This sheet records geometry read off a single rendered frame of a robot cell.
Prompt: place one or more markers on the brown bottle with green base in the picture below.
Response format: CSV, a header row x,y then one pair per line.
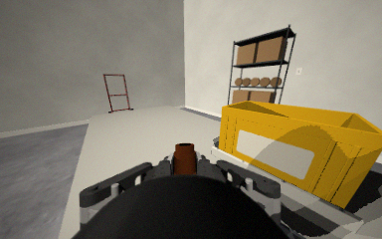
x,y
184,159

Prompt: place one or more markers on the yellow crate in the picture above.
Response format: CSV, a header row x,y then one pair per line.
x,y
320,151

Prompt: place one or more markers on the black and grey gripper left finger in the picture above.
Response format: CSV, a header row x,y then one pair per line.
x,y
95,197

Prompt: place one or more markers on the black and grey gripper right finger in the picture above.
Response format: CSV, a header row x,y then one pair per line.
x,y
263,190

